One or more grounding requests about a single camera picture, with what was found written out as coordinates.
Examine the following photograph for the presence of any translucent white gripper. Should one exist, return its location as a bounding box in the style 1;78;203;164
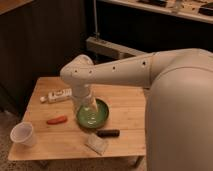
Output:
72;84;103;125

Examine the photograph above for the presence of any black eraser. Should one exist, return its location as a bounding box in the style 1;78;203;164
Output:
96;130;120;137

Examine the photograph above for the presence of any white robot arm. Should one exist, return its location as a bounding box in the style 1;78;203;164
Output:
60;48;213;171

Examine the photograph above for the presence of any white sponge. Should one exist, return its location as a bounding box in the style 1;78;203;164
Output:
85;134;108;155

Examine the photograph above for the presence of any green plate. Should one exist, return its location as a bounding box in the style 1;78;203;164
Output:
76;99;109;129

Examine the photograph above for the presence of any wooden table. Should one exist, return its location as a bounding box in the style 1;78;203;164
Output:
8;77;146;161

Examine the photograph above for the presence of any orange carrot toy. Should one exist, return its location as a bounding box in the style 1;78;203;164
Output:
46;116;68;125

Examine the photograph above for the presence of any white lying bottle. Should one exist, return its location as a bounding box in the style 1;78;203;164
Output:
40;88;72;103

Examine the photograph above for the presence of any white plastic cup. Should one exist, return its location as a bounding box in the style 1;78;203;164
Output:
10;122;36;147

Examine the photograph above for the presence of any vertical metal pole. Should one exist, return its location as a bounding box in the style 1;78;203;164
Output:
93;0;99;40

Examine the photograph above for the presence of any dark wooden cabinet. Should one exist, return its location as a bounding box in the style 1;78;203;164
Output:
0;0;85;115

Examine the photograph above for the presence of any white upper shelf board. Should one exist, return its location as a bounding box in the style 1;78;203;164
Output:
101;0;213;24

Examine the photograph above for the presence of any grey metal shelf rail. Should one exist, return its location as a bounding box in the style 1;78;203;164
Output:
86;37;143;59

